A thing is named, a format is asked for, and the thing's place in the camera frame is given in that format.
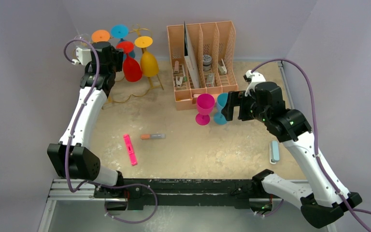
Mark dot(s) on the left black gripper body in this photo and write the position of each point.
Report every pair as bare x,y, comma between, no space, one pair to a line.
117,65

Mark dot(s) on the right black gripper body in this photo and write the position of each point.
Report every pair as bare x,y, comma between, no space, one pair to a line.
235,106

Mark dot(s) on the red plastic wine glass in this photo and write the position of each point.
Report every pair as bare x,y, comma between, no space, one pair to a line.
131,67

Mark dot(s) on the light blue wine glass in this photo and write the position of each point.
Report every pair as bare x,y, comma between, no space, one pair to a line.
220,104

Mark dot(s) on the magenta plastic wine glass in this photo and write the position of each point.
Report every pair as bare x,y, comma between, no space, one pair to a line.
204,106

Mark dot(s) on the yellow plastic wine glass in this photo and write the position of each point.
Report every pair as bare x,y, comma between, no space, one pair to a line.
148,63

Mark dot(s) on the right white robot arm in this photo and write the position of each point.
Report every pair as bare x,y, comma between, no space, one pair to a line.
326,199

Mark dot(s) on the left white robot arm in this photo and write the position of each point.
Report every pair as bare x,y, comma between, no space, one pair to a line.
86,118

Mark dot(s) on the orange plastic wine glass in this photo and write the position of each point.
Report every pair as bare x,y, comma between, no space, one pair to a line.
100,35

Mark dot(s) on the dark blue wine glass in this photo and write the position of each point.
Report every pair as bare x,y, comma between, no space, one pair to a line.
120,31

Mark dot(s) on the clear wine glass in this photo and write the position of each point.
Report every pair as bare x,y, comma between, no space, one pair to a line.
84,37

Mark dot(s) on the small white stapler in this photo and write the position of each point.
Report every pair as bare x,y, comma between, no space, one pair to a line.
222,67

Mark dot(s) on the round grey tin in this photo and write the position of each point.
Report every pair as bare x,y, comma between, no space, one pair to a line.
207,62

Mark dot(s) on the peach desk organizer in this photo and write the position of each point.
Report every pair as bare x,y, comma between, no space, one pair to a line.
216,39

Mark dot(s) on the white folder in organizer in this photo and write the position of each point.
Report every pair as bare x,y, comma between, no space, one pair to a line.
190,59

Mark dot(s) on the pink flat clip tool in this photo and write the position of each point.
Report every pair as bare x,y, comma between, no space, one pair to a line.
130,150

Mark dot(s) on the orange grey marker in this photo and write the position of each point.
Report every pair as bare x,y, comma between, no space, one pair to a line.
153,136

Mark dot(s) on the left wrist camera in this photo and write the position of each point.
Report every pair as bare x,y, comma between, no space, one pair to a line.
82,56

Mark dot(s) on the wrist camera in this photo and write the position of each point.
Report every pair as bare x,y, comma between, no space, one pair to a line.
252,78
82,56

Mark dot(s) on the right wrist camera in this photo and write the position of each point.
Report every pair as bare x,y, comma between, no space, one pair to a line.
252,78

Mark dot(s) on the aluminium table frame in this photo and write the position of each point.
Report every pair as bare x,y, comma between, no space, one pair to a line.
321,203

